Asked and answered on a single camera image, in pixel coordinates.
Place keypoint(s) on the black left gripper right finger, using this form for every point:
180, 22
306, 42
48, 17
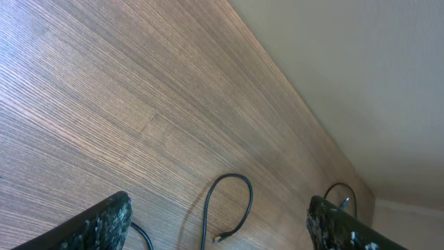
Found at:
334, 229

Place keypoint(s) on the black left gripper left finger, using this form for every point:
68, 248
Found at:
103, 226

